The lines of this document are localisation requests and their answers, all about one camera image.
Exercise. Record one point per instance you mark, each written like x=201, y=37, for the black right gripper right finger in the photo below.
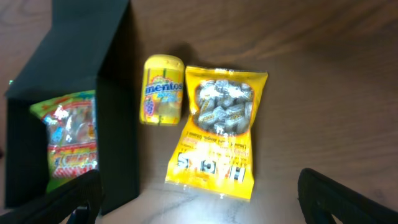
x=322, y=200

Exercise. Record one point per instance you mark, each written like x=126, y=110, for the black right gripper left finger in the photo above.
x=79, y=199

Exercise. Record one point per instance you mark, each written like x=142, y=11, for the dark green open box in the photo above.
x=77, y=55

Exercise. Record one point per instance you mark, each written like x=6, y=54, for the yellow Mentos gum bottle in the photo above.
x=162, y=90

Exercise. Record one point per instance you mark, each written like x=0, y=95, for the yellow Hacks candy bag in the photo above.
x=214, y=152

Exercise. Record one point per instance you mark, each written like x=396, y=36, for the green Haribo gummy bag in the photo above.
x=70, y=121

